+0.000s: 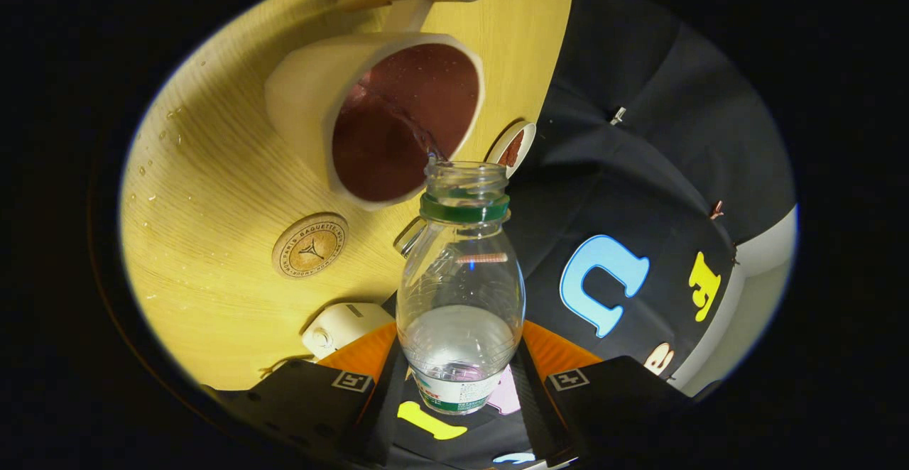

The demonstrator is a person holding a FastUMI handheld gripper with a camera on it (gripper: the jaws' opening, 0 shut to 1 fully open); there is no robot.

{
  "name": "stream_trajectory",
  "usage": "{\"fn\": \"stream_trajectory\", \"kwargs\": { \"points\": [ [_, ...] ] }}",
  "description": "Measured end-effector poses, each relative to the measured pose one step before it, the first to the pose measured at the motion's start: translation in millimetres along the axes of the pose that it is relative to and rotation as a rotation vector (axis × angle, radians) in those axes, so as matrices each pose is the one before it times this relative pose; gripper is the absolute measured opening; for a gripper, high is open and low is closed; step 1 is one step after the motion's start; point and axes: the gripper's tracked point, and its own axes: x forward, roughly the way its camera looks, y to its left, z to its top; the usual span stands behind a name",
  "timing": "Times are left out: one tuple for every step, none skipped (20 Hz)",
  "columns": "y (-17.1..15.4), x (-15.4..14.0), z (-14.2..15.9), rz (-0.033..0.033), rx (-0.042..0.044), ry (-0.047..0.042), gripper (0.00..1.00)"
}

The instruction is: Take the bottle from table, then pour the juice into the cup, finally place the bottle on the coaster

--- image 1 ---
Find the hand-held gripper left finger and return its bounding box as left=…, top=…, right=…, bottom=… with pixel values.
left=202, top=322, right=410, bottom=467

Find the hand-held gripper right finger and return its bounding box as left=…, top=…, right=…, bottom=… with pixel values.
left=510, top=321, right=700, bottom=465

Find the clear plastic juice bottle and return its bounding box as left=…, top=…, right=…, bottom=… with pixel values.
left=396, top=160, right=527, bottom=415

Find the round wooden coaster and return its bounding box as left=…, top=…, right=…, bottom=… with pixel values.
left=272, top=213, right=349, bottom=279

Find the white cup with wooden handle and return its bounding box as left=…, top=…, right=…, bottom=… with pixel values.
left=264, top=0, right=489, bottom=212

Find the white toaster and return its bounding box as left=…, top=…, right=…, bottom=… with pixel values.
left=301, top=302, right=396, bottom=359

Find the brown sausage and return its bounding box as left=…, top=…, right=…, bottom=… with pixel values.
left=499, top=131, right=525, bottom=168

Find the round white plate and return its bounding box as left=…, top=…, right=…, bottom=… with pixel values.
left=486, top=120, right=538, bottom=178

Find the wooden table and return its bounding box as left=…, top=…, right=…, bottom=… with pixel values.
left=119, top=0, right=575, bottom=391

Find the black backdrop cloth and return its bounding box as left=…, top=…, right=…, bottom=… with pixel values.
left=369, top=0, right=798, bottom=470

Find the metal wire holder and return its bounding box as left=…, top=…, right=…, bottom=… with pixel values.
left=394, top=216, right=429, bottom=258

